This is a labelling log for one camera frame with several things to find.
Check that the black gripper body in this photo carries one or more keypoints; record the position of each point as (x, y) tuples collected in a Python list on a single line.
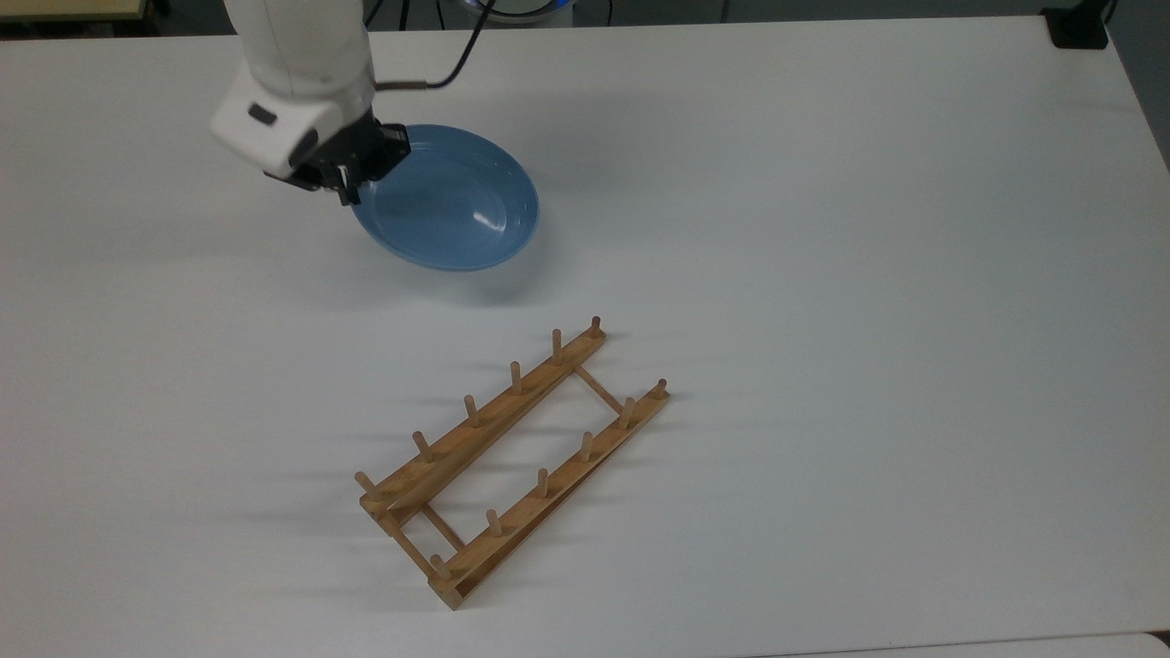
[(352, 151)]

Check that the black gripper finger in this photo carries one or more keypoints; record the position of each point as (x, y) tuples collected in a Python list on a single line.
[(396, 144), (349, 187)]

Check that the blue round plate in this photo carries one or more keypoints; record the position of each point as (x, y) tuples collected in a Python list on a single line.
[(457, 210)]

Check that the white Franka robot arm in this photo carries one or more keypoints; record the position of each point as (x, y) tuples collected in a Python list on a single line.
[(292, 46)]

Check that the wooden peg plate rack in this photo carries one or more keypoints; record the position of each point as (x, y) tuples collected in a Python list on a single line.
[(548, 501)]

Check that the light wooden desk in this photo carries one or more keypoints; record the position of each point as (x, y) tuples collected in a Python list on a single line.
[(64, 9)]

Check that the black table clamp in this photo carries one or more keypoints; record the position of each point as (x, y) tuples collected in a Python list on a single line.
[(1079, 29)]

